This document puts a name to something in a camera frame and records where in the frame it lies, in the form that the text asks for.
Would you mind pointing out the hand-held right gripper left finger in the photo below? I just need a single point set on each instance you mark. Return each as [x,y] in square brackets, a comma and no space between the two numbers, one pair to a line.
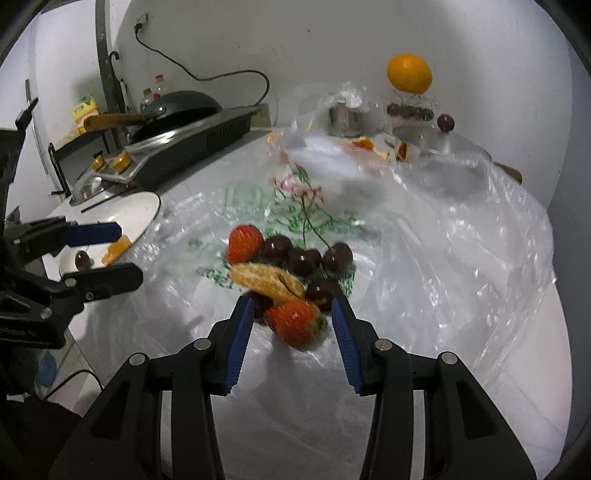
[238,350]

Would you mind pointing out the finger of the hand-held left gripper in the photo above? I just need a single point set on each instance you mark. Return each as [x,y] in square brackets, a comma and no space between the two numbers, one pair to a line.
[106,280]
[92,233]

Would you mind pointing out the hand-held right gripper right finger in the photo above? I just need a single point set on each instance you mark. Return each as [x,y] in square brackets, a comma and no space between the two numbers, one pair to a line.
[346,350]

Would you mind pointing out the dark red cherry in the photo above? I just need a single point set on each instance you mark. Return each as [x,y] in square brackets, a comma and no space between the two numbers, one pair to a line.
[338,258]
[304,263]
[277,249]
[83,260]
[323,293]

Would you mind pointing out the small orange piece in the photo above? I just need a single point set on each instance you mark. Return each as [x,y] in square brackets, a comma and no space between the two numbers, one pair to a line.
[115,249]

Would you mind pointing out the white round plate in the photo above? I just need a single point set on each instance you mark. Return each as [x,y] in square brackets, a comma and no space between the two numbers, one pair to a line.
[131,212]

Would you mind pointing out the red strawberry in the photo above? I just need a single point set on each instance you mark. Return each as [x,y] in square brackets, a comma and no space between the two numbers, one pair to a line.
[295,323]
[244,243]

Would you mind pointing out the orange slice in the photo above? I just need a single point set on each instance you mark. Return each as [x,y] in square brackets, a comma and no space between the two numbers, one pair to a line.
[270,281]

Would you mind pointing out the clear printed plastic bag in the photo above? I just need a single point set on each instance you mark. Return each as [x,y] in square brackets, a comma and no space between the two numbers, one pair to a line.
[438,258]

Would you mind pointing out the black chopstick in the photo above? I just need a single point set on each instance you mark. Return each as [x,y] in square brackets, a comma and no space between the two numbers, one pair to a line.
[101,203]

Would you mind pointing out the yellow plastic bottle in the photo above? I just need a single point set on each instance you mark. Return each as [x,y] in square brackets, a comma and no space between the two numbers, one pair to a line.
[85,112]

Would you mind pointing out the steel induction cooker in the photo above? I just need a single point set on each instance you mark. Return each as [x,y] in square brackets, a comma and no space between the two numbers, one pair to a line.
[194,138]

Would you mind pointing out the oil bottle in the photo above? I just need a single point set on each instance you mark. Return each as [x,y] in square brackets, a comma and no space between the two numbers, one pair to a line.
[147,98]

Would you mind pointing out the red cap bottle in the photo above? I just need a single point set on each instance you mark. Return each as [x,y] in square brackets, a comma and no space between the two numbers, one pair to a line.
[159,86]

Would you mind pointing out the grey vertical pipe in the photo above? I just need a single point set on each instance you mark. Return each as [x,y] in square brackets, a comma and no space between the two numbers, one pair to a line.
[104,69]

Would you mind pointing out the reddish orange peel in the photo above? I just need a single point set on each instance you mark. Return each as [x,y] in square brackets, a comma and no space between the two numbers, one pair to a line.
[362,144]

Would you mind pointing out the steel cup in plastic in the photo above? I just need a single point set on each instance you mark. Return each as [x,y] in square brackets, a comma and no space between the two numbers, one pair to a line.
[314,106]

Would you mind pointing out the cluster of dark cherries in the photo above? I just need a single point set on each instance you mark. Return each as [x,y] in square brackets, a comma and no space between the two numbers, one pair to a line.
[408,110]

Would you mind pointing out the glass fruit dish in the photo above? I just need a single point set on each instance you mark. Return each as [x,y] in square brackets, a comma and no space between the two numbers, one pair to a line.
[408,99]

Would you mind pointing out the whole orange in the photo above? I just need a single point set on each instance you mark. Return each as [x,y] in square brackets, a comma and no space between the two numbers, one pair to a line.
[409,73]

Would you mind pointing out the white wall socket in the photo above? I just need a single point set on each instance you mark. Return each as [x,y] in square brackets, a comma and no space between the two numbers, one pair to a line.
[142,21]

